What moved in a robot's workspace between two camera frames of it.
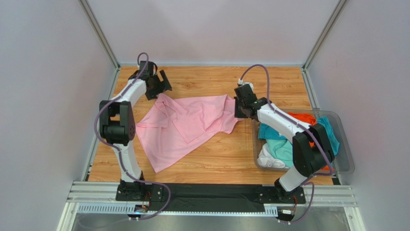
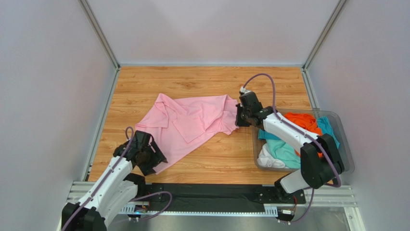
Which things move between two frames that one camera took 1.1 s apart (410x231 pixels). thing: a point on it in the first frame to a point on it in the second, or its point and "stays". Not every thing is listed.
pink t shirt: (174, 125) stays
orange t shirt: (311, 120) stays
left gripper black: (163, 85) to (158, 157)
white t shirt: (265, 159) stays
